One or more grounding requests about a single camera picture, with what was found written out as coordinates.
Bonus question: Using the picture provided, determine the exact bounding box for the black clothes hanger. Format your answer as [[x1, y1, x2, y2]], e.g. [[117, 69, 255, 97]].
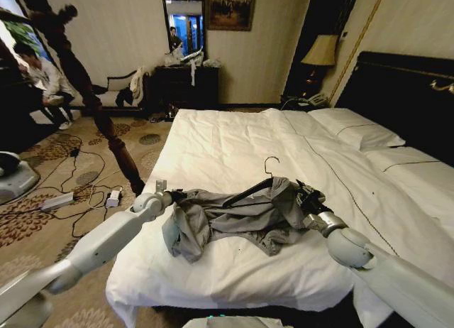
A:
[[223, 156, 284, 208]]

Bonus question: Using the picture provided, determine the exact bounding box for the table lamp with beige shade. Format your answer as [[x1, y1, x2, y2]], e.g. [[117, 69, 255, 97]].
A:
[[300, 33, 340, 84]]

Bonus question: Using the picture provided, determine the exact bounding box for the dark nightstand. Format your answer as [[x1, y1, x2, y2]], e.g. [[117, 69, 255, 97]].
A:
[[279, 92, 331, 111]]

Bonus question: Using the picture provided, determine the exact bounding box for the white charger box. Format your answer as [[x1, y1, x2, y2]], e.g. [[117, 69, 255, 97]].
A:
[[105, 190, 122, 209]]

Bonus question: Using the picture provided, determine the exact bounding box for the white pillow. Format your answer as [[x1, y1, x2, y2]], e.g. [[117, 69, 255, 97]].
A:
[[307, 107, 406, 152], [364, 146, 454, 190]]

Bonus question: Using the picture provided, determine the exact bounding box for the dark wooden headboard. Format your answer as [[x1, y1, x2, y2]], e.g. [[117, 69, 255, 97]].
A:
[[334, 50, 454, 168]]

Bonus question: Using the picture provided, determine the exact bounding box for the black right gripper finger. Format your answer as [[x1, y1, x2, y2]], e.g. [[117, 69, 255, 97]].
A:
[[294, 178, 312, 195]]

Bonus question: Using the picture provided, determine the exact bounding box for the black garment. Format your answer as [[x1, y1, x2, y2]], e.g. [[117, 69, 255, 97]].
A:
[[114, 87, 135, 107]]

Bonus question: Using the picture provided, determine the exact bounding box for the person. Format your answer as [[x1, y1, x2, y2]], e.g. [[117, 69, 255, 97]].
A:
[[167, 26, 184, 53], [12, 42, 77, 131]]

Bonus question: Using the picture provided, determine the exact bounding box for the dark wooden dresser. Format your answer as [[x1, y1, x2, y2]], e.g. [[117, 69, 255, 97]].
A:
[[143, 65, 221, 113]]

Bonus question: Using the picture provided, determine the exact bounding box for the black floor cable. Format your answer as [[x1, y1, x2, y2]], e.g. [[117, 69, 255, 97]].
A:
[[21, 134, 139, 239]]

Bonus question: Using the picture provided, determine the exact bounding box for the white robot front shell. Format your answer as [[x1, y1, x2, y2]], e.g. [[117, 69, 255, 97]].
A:
[[184, 315, 285, 328]]

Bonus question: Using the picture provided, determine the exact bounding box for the dark wooden coat stand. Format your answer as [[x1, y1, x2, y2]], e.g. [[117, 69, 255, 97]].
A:
[[16, 0, 146, 197]]

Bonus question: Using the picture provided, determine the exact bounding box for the white duvet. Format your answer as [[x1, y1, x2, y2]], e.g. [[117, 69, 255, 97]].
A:
[[105, 107, 454, 328]]

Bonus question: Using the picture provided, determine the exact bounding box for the wall mirror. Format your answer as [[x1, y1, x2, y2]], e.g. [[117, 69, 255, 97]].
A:
[[160, 0, 208, 58]]

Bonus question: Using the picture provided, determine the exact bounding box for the white power strip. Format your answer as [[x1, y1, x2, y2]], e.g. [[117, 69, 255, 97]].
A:
[[39, 192, 75, 212]]

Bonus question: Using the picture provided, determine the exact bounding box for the framed painting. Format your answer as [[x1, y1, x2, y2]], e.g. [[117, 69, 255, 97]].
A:
[[205, 0, 258, 32]]

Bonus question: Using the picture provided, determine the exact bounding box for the white telephone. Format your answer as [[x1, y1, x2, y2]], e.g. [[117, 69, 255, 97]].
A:
[[305, 92, 330, 107]]

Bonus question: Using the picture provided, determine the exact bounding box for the white cloth strip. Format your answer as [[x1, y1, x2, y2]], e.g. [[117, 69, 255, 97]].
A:
[[188, 57, 198, 87]]

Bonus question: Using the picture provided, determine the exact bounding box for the dark chaise with white cushion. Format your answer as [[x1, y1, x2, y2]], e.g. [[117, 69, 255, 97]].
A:
[[74, 70, 145, 111]]

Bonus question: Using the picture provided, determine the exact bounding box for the white garment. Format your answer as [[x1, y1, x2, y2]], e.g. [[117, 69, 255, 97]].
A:
[[128, 66, 145, 95]]

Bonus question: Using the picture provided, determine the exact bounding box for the grey garment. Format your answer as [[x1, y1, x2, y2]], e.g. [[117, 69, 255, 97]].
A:
[[162, 176, 314, 264]]

